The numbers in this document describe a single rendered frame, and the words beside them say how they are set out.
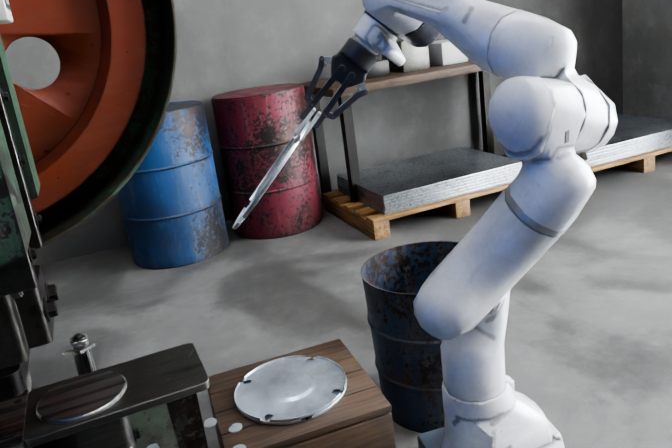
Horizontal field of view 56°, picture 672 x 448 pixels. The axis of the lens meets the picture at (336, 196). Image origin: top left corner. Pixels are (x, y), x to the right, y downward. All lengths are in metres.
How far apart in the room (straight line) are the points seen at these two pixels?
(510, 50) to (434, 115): 3.94
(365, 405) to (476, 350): 0.54
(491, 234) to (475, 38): 0.32
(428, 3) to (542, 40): 0.22
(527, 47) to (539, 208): 0.24
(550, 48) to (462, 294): 0.39
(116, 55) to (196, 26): 3.06
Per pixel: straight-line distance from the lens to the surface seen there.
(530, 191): 0.97
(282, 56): 4.42
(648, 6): 5.90
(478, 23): 1.08
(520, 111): 0.92
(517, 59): 1.02
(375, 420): 1.60
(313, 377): 1.72
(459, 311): 1.01
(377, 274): 2.14
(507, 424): 1.22
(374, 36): 1.31
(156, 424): 1.16
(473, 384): 1.15
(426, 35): 1.26
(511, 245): 1.00
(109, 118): 1.24
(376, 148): 4.74
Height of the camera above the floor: 1.26
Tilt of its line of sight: 16 degrees down
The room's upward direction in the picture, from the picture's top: 8 degrees counter-clockwise
